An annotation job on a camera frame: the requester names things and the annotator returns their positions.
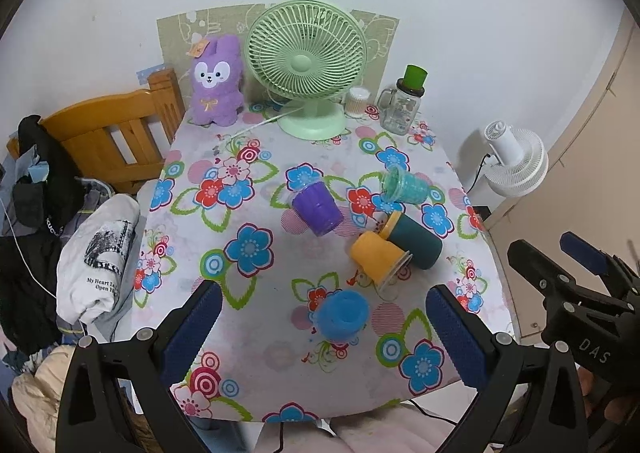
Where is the green desk fan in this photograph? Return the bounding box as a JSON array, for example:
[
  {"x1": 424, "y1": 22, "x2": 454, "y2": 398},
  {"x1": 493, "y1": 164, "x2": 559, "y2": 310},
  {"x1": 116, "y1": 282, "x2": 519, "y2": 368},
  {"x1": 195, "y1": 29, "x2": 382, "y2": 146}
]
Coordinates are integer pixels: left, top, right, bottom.
[{"x1": 244, "y1": 0, "x2": 368, "y2": 141}]

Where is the cotton swab container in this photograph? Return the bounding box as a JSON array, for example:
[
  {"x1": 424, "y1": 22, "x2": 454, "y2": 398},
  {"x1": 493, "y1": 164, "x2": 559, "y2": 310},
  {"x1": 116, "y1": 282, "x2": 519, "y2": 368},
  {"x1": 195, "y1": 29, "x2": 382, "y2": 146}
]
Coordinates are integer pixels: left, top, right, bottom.
[{"x1": 344, "y1": 87, "x2": 371, "y2": 118}]

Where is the beige patterned board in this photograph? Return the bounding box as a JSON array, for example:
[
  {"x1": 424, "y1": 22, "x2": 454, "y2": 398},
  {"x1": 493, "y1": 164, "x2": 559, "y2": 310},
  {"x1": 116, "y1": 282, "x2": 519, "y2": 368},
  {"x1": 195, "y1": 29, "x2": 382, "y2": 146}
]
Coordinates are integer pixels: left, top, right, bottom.
[{"x1": 156, "y1": 3, "x2": 399, "y2": 106}]

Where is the turquoise glitter plastic cup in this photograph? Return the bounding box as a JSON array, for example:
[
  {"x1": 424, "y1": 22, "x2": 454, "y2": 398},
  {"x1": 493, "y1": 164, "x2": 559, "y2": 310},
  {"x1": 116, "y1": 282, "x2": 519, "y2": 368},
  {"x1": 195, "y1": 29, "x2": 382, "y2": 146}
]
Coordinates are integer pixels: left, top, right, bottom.
[{"x1": 381, "y1": 165, "x2": 430, "y2": 205}]

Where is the beige padded jacket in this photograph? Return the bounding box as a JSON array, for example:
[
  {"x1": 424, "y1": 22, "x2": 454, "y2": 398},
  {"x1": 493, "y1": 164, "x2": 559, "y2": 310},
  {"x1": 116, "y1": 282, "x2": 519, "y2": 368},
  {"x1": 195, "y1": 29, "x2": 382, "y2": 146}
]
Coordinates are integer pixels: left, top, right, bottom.
[{"x1": 11, "y1": 345, "x2": 75, "y2": 453}]

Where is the white printed t-shirt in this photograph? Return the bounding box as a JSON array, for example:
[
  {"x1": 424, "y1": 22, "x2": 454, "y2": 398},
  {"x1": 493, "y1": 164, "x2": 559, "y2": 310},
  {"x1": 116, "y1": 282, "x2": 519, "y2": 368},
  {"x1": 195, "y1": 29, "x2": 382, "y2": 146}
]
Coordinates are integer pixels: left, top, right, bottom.
[{"x1": 55, "y1": 194, "x2": 140, "y2": 324}]

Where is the glass jar green lid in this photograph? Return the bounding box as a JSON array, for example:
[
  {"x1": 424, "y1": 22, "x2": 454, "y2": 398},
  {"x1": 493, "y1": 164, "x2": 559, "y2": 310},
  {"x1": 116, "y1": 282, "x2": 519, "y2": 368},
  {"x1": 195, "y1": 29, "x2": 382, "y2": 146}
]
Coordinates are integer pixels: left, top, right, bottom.
[{"x1": 378, "y1": 65, "x2": 428, "y2": 135}]

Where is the black clothes pile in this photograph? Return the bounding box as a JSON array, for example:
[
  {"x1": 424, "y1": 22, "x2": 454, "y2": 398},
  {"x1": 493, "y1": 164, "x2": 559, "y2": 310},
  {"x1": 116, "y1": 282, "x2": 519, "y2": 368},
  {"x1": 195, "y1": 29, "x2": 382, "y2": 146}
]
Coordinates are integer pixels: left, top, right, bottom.
[{"x1": 1, "y1": 115, "x2": 87, "y2": 355}]

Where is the white cable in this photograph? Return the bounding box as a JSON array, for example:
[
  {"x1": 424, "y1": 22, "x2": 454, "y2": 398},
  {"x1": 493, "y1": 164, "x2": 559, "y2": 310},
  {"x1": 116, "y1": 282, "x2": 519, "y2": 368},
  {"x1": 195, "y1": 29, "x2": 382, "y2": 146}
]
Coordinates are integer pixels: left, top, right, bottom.
[{"x1": 0, "y1": 197, "x2": 59, "y2": 301}]

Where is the wooden chair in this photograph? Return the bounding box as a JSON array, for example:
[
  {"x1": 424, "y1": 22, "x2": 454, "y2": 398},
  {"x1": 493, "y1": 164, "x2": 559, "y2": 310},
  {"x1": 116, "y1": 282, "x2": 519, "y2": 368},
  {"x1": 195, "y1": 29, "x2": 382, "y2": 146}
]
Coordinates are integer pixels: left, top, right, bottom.
[{"x1": 40, "y1": 68, "x2": 186, "y2": 194}]

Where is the floral tablecloth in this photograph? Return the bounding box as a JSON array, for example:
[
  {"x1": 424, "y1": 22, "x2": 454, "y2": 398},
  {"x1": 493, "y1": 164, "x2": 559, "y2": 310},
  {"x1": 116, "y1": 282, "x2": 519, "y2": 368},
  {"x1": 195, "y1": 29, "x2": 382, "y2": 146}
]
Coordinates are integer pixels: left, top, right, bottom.
[{"x1": 132, "y1": 104, "x2": 513, "y2": 421}]

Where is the dark teal cup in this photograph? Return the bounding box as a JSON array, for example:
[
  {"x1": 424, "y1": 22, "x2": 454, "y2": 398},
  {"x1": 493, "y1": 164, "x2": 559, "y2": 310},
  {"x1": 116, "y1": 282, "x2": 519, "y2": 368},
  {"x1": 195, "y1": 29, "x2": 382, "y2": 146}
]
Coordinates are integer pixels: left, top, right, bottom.
[{"x1": 378, "y1": 211, "x2": 442, "y2": 270}]

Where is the purple plastic cup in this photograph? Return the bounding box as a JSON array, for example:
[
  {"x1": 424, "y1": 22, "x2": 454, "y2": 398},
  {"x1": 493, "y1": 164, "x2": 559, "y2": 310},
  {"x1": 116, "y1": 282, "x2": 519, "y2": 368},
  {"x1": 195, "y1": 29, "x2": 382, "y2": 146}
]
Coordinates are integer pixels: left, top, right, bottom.
[{"x1": 292, "y1": 181, "x2": 344, "y2": 236}]

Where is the blue plastic cup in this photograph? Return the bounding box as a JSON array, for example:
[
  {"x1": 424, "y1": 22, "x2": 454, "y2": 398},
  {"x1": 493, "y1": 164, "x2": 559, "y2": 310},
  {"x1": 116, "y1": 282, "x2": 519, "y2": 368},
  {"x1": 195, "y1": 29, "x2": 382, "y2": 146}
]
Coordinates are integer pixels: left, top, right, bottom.
[{"x1": 316, "y1": 291, "x2": 370, "y2": 343}]

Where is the orange plastic cup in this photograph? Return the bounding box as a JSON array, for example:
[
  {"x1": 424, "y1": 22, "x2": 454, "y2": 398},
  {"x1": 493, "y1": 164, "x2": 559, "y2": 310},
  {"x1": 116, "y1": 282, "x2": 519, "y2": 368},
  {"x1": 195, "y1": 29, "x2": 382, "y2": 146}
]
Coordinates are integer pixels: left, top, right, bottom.
[{"x1": 349, "y1": 231, "x2": 412, "y2": 291}]

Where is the white floor fan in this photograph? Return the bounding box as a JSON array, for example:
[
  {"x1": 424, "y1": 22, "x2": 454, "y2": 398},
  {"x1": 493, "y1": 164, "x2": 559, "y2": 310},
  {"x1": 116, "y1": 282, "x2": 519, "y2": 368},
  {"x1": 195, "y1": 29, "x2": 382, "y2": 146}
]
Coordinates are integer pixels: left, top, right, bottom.
[{"x1": 484, "y1": 120, "x2": 549, "y2": 198}]

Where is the black fan cable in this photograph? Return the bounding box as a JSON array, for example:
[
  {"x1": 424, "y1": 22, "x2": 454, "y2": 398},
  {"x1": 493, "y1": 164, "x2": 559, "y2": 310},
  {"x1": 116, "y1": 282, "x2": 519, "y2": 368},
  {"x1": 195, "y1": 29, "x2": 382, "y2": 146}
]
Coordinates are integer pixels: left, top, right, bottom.
[{"x1": 466, "y1": 152, "x2": 494, "y2": 194}]

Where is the purple plush bunny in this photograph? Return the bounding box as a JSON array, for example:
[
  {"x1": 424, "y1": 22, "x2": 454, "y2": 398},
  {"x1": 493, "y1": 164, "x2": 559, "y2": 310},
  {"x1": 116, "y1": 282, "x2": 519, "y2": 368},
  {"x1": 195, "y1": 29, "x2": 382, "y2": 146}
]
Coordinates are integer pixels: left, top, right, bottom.
[{"x1": 188, "y1": 35, "x2": 244, "y2": 127}]

